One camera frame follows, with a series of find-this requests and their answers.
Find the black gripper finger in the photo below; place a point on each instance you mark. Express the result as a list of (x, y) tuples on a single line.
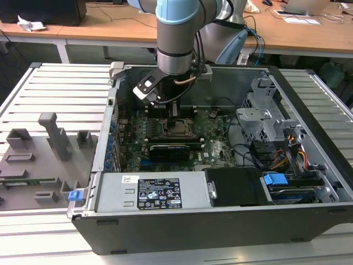
[(171, 109)]

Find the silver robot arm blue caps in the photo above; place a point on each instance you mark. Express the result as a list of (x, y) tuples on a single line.
[(173, 41)]

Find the black CPU socket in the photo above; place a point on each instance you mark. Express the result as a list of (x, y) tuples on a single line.
[(165, 134)]

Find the black graphics card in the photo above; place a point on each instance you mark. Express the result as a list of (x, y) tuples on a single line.
[(169, 153)]

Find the green motherboard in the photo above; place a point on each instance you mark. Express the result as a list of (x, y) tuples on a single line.
[(215, 143)]

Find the grey case corner latch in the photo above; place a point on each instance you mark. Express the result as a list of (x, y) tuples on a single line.
[(116, 70)]

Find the black power supply label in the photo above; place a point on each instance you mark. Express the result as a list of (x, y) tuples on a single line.
[(160, 193)]

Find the metal drive cage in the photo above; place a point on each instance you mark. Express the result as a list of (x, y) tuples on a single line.
[(256, 121)]

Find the black plastic shroud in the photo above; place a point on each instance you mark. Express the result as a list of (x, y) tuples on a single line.
[(234, 187)]

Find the grey power supply unit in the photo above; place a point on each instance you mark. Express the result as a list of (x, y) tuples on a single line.
[(115, 193)]

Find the black open PC case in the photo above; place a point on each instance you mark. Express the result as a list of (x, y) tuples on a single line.
[(193, 232)]

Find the blue disk carrier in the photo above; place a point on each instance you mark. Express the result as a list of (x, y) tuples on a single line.
[(275, 182)]

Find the black computer mouse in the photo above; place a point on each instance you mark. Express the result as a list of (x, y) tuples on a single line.
[(266, 2)]

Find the blue case latch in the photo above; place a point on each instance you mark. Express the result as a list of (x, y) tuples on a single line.
[(75, 196)]

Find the wooden office desk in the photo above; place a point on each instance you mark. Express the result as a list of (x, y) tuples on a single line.
[(289, 36), (27, 34)]

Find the grey parts rack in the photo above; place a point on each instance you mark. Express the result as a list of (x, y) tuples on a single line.
[(41, 165)]

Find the black box on desk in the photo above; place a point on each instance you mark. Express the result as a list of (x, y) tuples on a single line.
[(41, 11)]

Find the crumpled white paper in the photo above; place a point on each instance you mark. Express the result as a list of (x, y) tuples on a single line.
[(30, 24)]

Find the green RAM stick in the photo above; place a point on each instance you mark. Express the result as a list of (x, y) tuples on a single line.
[(33, 180)]

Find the silver laptop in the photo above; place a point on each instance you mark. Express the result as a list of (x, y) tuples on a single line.
[(303, 7)]

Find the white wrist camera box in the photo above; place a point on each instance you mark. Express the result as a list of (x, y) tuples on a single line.
[(143, 91)]

